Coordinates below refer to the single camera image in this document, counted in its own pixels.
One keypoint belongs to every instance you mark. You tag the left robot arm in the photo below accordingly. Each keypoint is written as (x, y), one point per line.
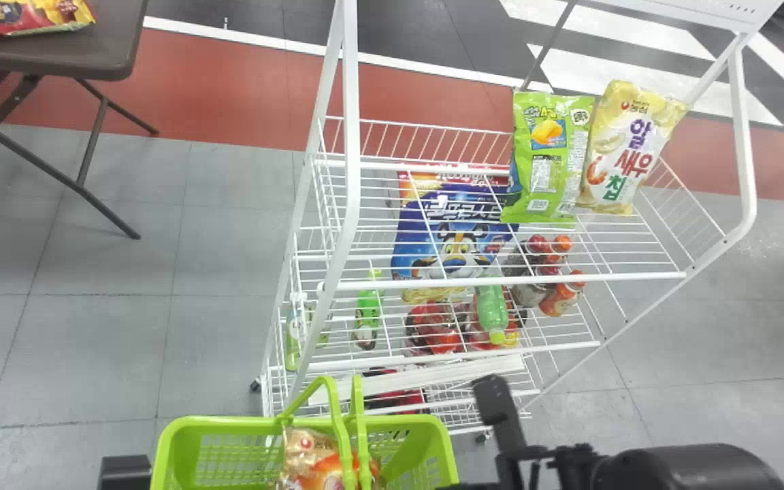
(123, 473)

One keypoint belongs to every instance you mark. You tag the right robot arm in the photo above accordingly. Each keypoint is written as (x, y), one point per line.
(691, 469)

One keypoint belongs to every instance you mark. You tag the blue cereal bag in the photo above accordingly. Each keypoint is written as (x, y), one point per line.
(433, 224)

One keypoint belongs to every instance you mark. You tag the green bottle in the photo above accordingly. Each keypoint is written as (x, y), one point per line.
(367, 313)
(292, 340)
(492, 309)

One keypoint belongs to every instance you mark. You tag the red noodle cup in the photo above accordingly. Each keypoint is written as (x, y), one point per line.
(435, 330)

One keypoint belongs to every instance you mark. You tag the brown bottle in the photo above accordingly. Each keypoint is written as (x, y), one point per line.
(525, 255)
(529, 291)

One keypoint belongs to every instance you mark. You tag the red snack packet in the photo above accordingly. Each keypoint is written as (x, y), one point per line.
(399, 398)
(18, 17)

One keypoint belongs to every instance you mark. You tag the green snack packet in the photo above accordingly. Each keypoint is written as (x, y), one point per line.
(548, 170)

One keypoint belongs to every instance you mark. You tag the orange bottle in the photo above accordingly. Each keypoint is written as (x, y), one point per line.
(559, 297)

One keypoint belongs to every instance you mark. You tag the green basket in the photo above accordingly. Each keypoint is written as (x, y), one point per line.
(426, 442)

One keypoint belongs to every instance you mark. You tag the orange snack packet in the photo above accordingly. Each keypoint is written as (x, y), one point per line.
(317, 469)

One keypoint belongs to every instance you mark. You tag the yellow snack packet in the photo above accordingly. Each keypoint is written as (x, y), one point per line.
(627, 156)

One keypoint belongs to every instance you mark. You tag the dark side table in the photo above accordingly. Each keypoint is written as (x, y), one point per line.
(72, 47)

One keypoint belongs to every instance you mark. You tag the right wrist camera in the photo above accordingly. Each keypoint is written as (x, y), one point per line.
(497, 405)

